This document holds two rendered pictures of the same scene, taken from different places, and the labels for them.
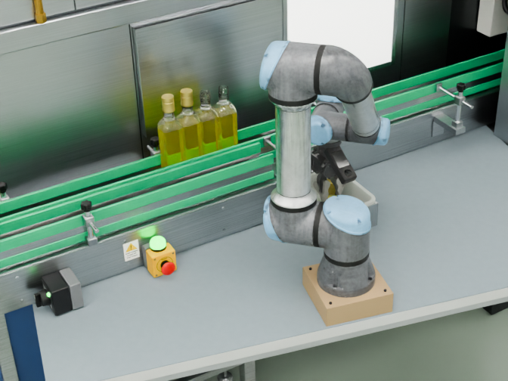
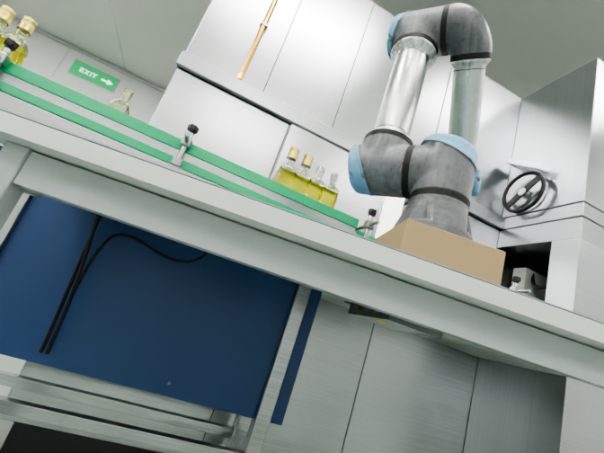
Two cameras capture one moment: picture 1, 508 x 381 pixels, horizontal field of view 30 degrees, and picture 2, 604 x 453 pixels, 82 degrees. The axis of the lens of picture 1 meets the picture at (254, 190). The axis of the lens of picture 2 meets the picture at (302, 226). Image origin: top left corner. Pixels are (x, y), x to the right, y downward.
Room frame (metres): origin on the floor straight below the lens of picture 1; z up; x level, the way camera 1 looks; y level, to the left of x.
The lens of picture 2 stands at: (1.25, -0.14, 0.58)
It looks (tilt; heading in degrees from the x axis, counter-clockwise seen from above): 16 degrees up; 13
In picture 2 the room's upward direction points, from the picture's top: 19 degrees clockwise
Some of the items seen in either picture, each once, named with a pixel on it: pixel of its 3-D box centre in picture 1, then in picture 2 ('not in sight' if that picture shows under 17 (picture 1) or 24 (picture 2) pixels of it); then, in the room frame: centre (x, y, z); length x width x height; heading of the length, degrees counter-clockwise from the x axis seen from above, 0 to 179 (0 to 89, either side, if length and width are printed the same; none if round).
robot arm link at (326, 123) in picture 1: (327, 125); not in sight; (2.23, -0.20, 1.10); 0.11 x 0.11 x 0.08; 72
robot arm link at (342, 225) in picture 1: (344, 226); (440, 172); (1.94, -0.22, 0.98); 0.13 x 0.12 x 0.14; 72
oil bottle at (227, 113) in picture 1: (225, 134); (323, 212); (2.40, 0.08, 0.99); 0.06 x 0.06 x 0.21; 29
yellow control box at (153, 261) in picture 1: (159, 258); not in sight; (2.07, 0.26, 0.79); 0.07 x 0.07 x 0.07; 29
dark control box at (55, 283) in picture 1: (62, 292); not in sight; (1.94, 0.51, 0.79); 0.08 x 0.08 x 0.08; 29
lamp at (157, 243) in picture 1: (157, 243); not in sight; (2.08, 0.26, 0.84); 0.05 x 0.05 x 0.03
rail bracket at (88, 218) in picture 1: (92, 227); (184, 143); (2.01, 0.42, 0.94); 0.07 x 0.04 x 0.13; 29
